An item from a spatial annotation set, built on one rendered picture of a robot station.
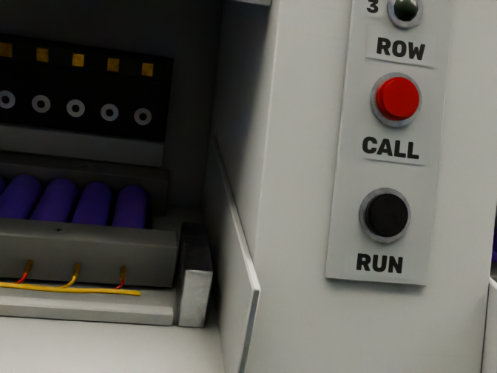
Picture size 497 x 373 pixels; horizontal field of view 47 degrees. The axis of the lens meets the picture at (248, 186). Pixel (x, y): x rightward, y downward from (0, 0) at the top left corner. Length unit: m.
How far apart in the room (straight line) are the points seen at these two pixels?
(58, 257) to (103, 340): 0.05
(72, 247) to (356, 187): 0.13
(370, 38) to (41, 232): 0.16
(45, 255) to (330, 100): 0.14
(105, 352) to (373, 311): 0.10
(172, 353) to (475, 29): 0.17
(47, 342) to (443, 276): 0.16
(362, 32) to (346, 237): 0.08
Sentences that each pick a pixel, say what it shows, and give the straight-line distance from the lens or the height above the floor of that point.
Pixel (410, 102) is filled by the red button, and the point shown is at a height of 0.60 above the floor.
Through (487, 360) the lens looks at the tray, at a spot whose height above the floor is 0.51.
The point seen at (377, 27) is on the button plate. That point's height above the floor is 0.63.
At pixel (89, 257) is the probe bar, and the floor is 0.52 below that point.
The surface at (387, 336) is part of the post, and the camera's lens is 0.23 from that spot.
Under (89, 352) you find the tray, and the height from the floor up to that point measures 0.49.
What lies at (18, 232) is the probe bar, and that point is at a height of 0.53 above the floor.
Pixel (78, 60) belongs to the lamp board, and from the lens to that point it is 0.36.
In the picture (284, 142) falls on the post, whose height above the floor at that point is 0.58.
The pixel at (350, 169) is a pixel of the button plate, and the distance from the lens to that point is 0.21.
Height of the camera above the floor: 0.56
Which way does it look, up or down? 1 degrees up
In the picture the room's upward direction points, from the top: 6 degrees clockwise
